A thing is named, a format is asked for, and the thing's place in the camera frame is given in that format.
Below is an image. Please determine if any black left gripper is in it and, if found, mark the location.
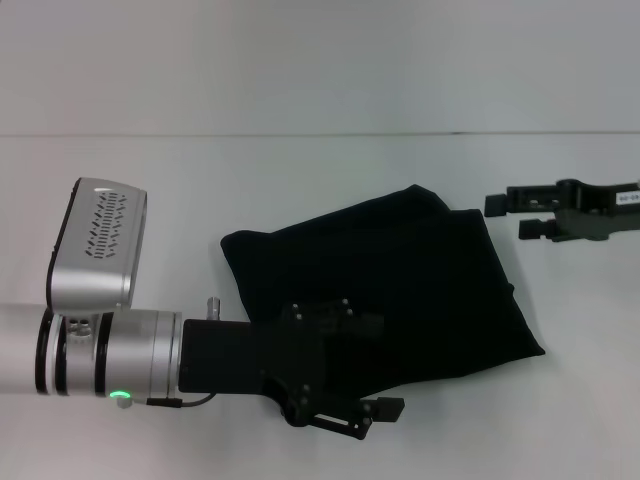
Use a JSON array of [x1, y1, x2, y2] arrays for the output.
[[178, 297, 405, 442]]

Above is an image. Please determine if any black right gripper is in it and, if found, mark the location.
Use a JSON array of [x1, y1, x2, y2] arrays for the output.
[[483, 178, 640, 245]]

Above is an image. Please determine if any black shirt with FREE print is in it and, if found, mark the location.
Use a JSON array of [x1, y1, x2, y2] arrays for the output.
[[219, 183, 546, 406]]

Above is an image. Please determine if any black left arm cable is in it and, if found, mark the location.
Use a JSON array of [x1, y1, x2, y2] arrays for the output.
[[117, 392, 217, 410]]

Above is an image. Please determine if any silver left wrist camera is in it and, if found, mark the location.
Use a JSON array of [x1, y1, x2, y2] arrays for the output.
[[45, 177, 149, 311]]

